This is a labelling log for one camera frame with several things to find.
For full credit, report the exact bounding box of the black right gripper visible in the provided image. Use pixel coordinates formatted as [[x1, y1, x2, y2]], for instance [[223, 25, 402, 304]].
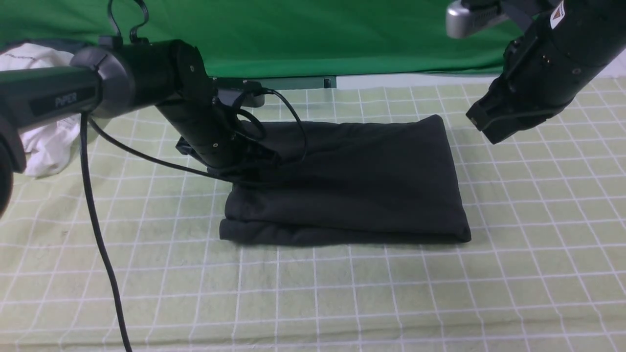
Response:
[[467, 22, 595, 144]]

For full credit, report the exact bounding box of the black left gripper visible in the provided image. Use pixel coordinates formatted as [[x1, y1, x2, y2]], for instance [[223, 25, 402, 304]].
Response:
[[156, 81, 280, 187]]

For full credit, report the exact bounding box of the dark gray long-sleeved shirt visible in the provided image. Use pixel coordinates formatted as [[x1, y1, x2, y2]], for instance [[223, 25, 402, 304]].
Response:
[[219, 114, 472, 247]]

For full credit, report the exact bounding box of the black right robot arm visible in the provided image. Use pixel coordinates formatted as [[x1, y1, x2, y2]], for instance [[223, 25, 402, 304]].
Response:
[[467, 0, 626, 144]]

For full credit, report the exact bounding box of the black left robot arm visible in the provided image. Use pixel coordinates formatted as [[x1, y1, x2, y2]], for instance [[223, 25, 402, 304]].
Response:
[[0, 36, 280, 212]]

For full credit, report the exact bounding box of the green backdrop cloth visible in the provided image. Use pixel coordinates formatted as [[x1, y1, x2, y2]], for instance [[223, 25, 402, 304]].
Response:
[[0, 0, 538, 79]]

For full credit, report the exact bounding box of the dark green backdrop base bar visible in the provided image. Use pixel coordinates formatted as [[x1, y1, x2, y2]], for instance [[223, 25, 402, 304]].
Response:
[[211, 76, 337, 90]]

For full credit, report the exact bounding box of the white crumpled garment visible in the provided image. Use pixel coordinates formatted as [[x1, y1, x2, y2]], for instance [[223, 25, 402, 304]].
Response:
[[1, 43, 80, 178]]

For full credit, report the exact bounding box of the light green checkered mat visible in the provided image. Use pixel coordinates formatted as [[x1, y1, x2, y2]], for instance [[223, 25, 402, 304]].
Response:
[[0, 77, 626, 352]]

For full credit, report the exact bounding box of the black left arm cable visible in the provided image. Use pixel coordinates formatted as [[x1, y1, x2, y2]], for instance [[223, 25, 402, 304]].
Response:
[[80, 0, 309, 352]]

